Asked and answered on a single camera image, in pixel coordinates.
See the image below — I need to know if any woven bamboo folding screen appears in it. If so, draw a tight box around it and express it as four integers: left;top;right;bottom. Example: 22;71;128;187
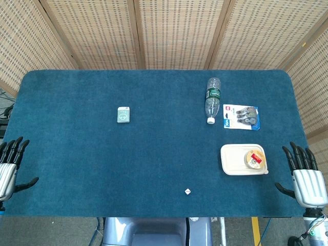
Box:
0;0;328;177

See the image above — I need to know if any clear plastic water bottle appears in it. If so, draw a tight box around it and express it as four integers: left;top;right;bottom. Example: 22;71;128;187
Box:
204;77;222;125

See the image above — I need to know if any green card box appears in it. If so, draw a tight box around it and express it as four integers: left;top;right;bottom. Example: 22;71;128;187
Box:
117;106;131;124

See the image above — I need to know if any black cables bundle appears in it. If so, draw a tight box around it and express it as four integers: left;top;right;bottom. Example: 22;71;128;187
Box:
0;88;16;122

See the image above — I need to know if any blue cable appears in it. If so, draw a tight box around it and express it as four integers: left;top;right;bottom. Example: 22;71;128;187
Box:
262;217;272;246

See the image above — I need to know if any round tape roll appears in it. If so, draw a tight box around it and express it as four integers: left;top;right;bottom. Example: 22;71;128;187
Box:
244;150;267;170

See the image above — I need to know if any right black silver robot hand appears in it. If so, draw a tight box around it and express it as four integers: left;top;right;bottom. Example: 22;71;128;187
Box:
274;141;328;208

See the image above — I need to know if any blue table mat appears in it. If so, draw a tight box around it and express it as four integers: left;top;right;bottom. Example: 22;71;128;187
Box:
3;69;309;218

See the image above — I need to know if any white table leg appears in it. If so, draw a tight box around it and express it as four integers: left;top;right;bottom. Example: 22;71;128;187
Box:
219;217;228;246

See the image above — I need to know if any grey robot torso base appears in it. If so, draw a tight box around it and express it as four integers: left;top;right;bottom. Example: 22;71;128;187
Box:
101;217;213;246

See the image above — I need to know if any white rectangular food container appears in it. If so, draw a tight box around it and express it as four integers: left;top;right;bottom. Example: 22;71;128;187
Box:
220;143;270;176

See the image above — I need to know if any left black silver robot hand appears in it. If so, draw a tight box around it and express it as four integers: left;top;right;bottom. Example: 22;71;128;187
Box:
0;136;39;202

